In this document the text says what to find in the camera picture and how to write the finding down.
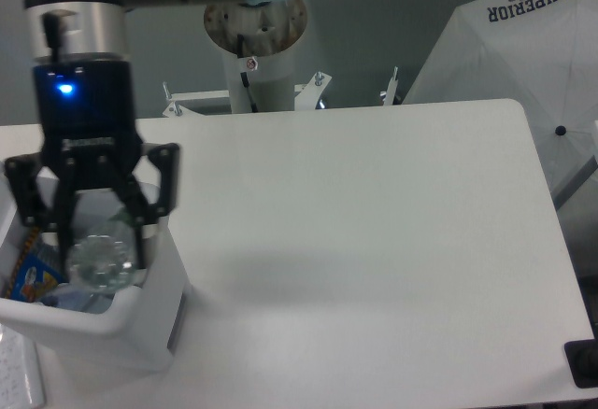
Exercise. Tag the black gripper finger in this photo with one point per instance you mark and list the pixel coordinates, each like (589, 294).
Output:
(55, 221)
(165, 159)

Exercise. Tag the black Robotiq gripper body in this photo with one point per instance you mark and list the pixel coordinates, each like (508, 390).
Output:
(87, 109)

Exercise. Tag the clear bottle with green label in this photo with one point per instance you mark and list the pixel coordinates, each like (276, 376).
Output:
(104, 260)

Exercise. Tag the crushed clear blue bottle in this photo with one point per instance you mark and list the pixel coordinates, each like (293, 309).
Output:
(78, 300)

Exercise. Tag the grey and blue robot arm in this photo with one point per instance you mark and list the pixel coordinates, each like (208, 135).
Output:
(81, 30)

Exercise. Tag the white trash can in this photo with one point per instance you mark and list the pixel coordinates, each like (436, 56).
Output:
(140, 328)

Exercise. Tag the blue snack bag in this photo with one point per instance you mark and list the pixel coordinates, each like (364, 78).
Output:
(37, 271)

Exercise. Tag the white Superior umbrella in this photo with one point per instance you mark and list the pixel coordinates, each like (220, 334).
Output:
(540, 53)

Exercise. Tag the black device at table edge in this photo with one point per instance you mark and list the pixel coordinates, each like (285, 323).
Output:
(582, 360)

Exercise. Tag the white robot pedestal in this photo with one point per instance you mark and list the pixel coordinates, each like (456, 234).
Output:
(257, 44)

